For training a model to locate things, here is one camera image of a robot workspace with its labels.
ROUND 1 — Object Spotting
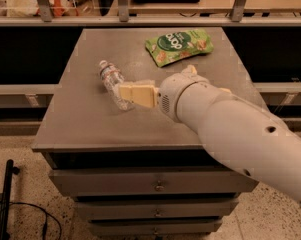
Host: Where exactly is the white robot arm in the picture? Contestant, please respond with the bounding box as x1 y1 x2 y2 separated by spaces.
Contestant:
118 66 301 205

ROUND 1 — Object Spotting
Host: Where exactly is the grey drawer cabinet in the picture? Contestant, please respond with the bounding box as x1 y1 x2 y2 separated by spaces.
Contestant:
32 28 257 236

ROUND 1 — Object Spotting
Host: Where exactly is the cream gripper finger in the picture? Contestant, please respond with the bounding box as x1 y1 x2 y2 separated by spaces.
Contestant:
119 82 133 102

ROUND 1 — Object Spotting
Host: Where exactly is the green rice chip bag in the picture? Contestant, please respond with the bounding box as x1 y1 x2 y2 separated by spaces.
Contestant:
145 29 214 67

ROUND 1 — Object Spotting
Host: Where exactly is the black stand pole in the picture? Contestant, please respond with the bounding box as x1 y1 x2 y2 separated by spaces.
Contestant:
0 159 20 240

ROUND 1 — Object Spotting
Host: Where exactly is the clear plastic water bottle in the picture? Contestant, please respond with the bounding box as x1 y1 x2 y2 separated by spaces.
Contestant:
99 60 133 111

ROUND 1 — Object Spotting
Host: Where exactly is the black cable on floor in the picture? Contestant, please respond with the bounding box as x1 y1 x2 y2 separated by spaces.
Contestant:
0 201 63 240

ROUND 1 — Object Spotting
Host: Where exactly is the metal rail frame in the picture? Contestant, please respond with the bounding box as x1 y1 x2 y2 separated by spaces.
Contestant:
0 0 301 27

